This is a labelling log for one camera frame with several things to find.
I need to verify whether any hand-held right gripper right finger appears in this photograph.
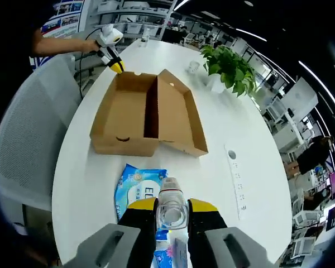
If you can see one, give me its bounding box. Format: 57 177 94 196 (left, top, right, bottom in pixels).
187 198 276 268

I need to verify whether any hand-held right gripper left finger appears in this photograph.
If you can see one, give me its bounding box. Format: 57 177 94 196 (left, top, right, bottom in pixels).
63 198 159 268

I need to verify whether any blue flower-print wipes pack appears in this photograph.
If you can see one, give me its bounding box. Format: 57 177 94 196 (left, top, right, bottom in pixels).
153 247 174 268

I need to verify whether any blue white-label soft wipes pack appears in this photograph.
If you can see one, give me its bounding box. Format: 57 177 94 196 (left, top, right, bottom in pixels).
114 164 171 241

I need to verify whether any brown cardboard shoe box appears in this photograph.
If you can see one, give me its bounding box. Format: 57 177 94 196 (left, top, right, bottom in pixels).
89 69 209 157

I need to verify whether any person's left hand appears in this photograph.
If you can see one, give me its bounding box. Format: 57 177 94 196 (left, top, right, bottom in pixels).
83 39 101 55

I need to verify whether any clear water bottle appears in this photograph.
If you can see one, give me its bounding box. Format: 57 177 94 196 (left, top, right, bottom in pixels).
141 27 151 47

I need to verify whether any blue photo display board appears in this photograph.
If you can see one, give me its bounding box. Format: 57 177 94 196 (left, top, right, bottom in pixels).
41 0 83 39

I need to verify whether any white table socket panel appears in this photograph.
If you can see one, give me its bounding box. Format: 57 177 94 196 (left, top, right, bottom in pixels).
224 143 248 221

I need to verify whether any grey mesh office chair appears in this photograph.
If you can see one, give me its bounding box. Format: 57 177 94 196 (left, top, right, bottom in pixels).
0 57 83 213

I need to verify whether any green potted plant white pot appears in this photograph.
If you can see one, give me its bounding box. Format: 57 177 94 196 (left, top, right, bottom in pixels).
200 44 257 97

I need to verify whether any dark desk monitor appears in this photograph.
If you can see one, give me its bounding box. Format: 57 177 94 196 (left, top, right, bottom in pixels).
326 205 335 232

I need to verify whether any black cable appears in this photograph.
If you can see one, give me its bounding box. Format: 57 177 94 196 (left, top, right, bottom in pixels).
77 50 101 98

